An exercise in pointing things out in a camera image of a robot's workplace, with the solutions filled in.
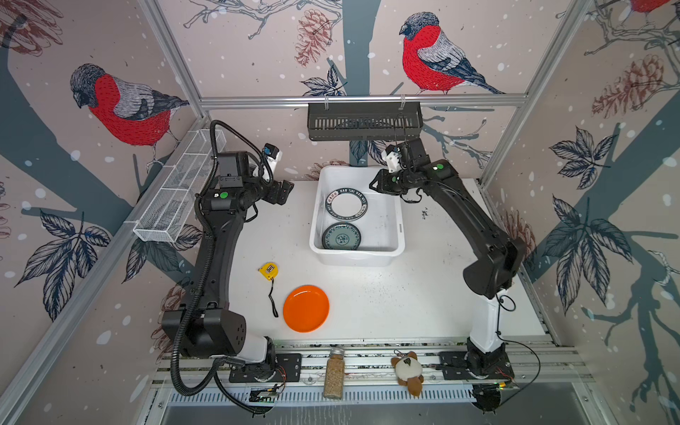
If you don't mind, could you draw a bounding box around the large green rim plate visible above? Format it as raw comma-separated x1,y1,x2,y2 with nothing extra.
324,188,368,221

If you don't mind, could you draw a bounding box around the teal floral patterned plate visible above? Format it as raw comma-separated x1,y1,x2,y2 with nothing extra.
322,222,362,251

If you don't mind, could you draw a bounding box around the orange plastic plate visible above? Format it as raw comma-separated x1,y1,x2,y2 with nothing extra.
283,285,330,333

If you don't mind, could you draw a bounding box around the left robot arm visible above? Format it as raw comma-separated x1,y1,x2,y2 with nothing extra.
161,152,294,375

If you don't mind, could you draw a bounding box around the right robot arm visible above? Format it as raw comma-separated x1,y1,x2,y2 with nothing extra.
369,138,526,379

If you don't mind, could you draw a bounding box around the white plastic bin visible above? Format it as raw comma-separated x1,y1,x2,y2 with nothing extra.
309,166,406,267

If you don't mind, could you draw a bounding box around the yellow tape measure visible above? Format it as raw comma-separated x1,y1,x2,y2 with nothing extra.
259,262,279,318

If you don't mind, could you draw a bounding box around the brown plush toy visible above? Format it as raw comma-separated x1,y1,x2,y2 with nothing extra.
391,352,424,398

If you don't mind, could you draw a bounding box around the glass spice jar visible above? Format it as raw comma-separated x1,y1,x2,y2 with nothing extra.
323,347,345,400

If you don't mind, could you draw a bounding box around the small circuit board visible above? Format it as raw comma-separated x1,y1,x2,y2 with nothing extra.
248,388,280,407

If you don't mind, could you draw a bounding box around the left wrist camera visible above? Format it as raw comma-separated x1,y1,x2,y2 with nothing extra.
261,143,283,181

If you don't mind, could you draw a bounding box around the black hanging wire basket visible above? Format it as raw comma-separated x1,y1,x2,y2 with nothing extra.
307,102,423,142

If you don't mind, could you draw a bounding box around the white mesh wall shelf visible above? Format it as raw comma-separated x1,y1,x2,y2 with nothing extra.
134,129,213,243

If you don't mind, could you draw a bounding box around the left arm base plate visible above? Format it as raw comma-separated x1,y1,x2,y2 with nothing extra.
228,353,302,384

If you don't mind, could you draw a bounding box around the black corrugated cable conduit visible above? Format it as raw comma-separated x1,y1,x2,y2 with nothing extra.
169,119,274,415

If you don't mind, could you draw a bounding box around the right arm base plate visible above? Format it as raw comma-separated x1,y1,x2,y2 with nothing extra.
438,351,515,382

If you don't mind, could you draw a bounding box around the black device under rail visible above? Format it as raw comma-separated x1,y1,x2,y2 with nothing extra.
472,384,502,414

